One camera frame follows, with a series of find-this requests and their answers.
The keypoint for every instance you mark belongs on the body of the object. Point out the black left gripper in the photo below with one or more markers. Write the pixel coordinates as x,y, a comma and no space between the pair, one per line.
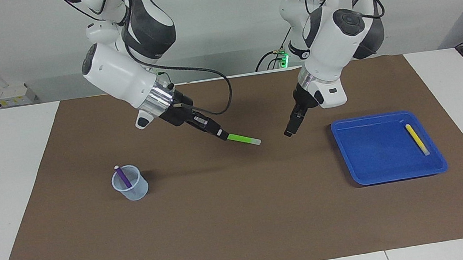
304,100

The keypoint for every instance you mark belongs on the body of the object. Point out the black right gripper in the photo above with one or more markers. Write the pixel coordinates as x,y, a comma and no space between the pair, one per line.
179,110

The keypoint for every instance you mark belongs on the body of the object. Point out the green pen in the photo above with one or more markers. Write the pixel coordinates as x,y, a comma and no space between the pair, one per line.
241,138

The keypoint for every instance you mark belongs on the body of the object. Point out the purple pen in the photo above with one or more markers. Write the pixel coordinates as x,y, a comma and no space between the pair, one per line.
123,178

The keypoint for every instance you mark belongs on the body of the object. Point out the yellow pen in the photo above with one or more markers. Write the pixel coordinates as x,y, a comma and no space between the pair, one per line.
417,139

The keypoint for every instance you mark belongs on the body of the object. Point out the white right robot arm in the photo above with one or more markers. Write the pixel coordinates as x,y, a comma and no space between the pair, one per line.
116,73

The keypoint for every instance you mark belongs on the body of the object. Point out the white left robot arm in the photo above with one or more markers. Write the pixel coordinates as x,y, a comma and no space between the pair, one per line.
329,54

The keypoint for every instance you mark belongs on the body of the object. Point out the blue plastic tray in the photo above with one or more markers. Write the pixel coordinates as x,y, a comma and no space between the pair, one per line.
373,151

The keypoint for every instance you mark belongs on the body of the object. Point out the brown table mat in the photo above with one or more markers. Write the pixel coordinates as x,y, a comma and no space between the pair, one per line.
243,218

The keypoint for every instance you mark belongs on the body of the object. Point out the clear plastic cup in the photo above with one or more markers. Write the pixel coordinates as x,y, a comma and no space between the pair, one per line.
137,194

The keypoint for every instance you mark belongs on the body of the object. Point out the white power strip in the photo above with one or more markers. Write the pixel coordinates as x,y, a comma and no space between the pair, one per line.
7,94

